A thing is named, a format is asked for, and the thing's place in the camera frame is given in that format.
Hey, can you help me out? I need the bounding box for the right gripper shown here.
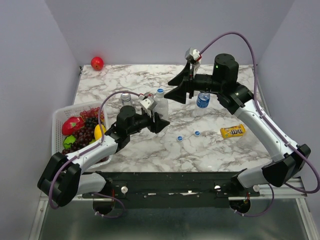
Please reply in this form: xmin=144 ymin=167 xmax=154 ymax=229
xmin=164 ymin=61 xmax=224 ymax=104

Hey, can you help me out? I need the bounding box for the red dragon fruit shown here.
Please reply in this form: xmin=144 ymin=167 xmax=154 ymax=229
xmin=61 ymin=116 xmax=85 ymax=136

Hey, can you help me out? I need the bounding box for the green fruit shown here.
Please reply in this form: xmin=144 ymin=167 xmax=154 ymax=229
xmin=63 ymin=135 xmax=76 ymax=149

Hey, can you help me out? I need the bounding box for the upside-down energy drink can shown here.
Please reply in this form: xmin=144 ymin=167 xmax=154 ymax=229
xmin=120 ymin=93 xmax=133 ymax=106

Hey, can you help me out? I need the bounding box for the yellow mango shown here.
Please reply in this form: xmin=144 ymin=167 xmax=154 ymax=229
xmin=94 ymin=124 xmax=106 ymax=141

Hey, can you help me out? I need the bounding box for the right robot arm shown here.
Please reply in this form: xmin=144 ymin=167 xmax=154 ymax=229
xmin=164 ymin=53 xmax=311 ymax=196

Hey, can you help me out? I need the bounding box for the yellow candy bag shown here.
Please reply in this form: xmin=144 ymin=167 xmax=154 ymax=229
xmin=220 ymin=124 xmax=246 ymax=139

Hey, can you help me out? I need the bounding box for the upright energy drink can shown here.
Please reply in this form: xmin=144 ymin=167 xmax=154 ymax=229
xmin=144 ymin=92 xmax=154 ymax=98

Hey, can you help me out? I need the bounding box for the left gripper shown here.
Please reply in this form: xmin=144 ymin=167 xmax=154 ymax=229
xmin=127 ymin=109 xmax=170 ymax=135

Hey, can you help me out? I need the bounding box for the clear unlabelled plastic bottle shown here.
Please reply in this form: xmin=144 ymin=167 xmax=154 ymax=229
xmin=153 ymin=91 xmax=169 ymax=121

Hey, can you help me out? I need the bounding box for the black grape bunch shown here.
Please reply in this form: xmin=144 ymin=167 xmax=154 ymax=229
xmin=85 ymin=117 xmax=99 ymax=129

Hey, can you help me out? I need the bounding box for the dark purple grape bunch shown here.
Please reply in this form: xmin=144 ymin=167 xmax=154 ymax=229
xmin=62 ymin=127 xmax=95 ymax=154

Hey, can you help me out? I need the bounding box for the blue labelled plastic bottle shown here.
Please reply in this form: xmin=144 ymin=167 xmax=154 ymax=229
xmin=192 ymin=92 xmax=211 ymax=117

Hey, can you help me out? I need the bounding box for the red grape bunch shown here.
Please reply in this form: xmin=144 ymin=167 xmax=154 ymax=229
xmin=79 ymin=107 xmax=100 ymax=122

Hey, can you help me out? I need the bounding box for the black mounting rail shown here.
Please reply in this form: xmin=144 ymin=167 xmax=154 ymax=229
xmin=78 ymin=171 xmax=260 ymax=209

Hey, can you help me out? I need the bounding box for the red apple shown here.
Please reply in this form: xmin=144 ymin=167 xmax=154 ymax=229
xmin=90 ymin=56 xmax=104 ymax=71

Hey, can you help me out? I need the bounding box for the white fruit basket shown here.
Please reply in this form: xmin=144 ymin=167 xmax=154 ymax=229
xmin=51 ymin=101 xmax=113 ymax=170

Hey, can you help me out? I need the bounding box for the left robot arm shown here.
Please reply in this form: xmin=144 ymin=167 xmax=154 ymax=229
xmin=37 ymin=106 xmax=170 ymax=209

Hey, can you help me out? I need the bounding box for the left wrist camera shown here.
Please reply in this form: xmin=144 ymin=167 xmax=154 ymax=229
xmin=139 ymin=96 xmax=157 ymax=117

